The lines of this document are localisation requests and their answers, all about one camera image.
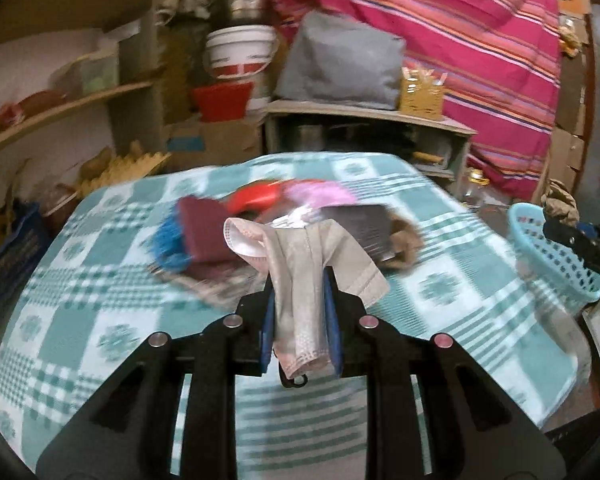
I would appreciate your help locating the yellow egg tray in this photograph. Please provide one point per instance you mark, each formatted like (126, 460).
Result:
(124, 169)

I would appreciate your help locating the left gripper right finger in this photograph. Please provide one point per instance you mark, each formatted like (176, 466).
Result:
(432, 411)

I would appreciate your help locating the red plastic basket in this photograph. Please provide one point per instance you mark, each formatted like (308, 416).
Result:
(221, 102)

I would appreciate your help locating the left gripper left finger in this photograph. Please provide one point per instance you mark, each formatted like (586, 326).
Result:
(168, 410)

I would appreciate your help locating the printed paper packet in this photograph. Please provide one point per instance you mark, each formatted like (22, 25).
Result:
(223, 292)

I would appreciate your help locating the green checkered tablecloth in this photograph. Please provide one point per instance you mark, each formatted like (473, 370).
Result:
(92, 300)

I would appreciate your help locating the blue plastic bag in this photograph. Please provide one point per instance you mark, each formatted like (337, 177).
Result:
(167, 246)

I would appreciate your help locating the yellow utensil basket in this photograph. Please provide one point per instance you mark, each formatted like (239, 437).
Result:
(422, 93)

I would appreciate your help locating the wooden wall shelf unit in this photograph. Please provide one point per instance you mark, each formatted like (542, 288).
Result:
(41, 37)

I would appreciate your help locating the pink plastic wrapper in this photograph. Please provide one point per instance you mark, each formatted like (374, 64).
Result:
(317, 194)

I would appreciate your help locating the grey fabric cover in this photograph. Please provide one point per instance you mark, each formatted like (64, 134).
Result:
(334, 60)

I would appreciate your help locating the dark blue plastic crate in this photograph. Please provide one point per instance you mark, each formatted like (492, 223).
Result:
(23, 249)

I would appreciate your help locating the yellow-capped oil bottle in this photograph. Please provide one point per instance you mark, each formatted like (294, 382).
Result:
(474, 188)

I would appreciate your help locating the brown paper bag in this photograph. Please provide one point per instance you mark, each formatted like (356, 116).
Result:
(559, 204)

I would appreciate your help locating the low wooden cabinet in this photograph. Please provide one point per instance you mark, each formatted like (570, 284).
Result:
(438, 148)

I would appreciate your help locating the maroon scouring pad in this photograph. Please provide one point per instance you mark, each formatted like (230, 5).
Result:
(202, 223)

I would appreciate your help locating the beige cloth mask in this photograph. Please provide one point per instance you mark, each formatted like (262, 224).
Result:
(295, 260)

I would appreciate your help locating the steel cooking pot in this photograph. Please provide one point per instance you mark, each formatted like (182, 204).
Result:
(228, 13)

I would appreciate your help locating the light blue plastic basket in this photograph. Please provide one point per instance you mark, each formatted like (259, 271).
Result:
(558, 266)

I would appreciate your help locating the striped magenta curtain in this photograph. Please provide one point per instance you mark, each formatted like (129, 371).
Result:
(501, 61)

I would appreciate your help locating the orange plastic wrapper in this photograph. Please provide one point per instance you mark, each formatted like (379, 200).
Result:
(256, 197)

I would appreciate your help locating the clear plastic container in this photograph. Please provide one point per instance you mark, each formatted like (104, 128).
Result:
(90, 73)

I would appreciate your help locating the white plastic bucket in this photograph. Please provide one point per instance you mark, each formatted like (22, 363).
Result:
(240, 51)

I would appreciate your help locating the cardboard box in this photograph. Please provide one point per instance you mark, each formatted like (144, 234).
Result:
(195, 144)

